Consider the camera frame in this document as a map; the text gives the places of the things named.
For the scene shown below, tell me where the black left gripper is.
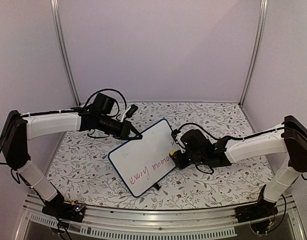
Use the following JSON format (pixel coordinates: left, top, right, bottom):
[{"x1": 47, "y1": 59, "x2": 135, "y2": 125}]
[{"x1": 98, "y1": 114, "x2": 143, "y2": 141}]

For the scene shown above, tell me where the blue framed whiteboard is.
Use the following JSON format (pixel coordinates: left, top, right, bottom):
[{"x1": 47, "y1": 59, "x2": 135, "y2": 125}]
[{"x1": 108, "y1": 119, "x2": 179, "y2": 198}]

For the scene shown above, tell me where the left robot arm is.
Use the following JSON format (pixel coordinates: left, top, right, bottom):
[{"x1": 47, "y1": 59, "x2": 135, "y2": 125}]
[{"x1": 0, "y1": 89, "x2": 143, "y2": 217}]

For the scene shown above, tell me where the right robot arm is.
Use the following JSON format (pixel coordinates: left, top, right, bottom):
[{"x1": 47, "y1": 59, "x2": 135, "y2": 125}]
[{"x1": 169, "y1": 115, "x2": 307, "y2": 218}]

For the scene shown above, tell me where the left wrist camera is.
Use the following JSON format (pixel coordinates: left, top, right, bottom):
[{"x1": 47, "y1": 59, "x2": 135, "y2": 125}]
[{"x1": 120, "y1": 104, "x2": 138, "y2": 123}]

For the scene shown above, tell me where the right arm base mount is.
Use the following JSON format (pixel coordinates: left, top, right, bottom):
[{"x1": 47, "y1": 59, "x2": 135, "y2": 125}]
[{"x1": 234, "y1": 200, "x2": 278, "y2": 223}]

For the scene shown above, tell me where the aluminium front rail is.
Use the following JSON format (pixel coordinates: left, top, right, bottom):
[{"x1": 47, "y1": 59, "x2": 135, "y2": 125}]
[{"x1": 15, "y1": 193, "x2": 307, "y2": 240}]

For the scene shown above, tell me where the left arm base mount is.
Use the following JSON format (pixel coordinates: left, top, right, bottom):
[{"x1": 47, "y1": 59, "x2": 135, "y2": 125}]
[{"x1": 42, "y1": 197, "x2": 86, "y2": 223}]

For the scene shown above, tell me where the left metal frame post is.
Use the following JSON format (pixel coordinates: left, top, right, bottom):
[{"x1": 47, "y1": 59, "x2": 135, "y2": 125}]
[{"x1": 50, "y1": 0, "x2": 81, "y2": 106}]

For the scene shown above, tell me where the metal frame post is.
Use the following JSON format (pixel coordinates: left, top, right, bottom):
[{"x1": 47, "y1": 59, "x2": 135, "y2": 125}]
[
  {"x1": 50, "y1": 0, "x2": 81, "y2": 106},
  {"x1": 239, "y1": 0, "x2": 269, "y2": 107}
]

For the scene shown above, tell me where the right metal frame post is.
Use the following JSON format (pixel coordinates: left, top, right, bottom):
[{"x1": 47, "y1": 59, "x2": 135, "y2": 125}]
[{"x1": 239, "y1": 0, "x2": 269, "y2": 107}]

